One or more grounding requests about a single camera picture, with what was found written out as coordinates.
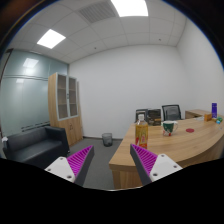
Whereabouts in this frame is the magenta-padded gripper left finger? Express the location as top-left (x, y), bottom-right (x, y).
top-left (44, 145), bottom-right (95, 187)

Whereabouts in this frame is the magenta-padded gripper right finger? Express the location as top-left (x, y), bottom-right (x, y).
top-left (129, 143), bottom-right (184, 186)

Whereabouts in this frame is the yellow-labelled drink bottle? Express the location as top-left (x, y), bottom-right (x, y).
top-left (134, 113), bottom-right (149, 150)

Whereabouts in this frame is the grey mesh waste bin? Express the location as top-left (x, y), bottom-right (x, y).
top-left (101, 132), bottom-right (114, 148)

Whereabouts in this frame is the green and white mug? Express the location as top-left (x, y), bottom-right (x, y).
top-left (161, 120), bottom-right (179, 137)

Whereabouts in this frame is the brown and black cardboard box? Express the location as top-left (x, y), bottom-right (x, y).
top-left (147, 116), bottom-right (163, 127)

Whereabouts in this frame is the flat dark cardboard box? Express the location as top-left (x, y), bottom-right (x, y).
top-left (148, 108), bottom-right (162, 118)

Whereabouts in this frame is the black leather sofa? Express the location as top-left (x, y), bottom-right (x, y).
top-left (2, 125), bottom-right (71, 169)

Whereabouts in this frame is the dark plain-backed office chair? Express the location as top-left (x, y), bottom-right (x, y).
top-left (134, 108), bottom-right (149, 124)

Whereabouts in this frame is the black mesh-backed office chair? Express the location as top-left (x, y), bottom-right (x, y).
top-left (161, 104), bottom-right (183, 122)

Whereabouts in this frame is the wooden glass-door cabinet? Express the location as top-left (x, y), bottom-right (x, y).
top-left (47, 72), bottom-right (84, 147)

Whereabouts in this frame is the wooden side desk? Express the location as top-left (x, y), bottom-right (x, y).
top-left (184, 108), bottom-right (213, 120)

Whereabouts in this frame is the tall purple box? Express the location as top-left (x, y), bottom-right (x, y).
top-left (211, 102), bottom-right (218, 119)

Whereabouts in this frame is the square ceiling light panel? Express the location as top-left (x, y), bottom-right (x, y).
top-left (110, 0), bottom-right (149, 18)
top-left (36, 28), bottom-right (67, 50)

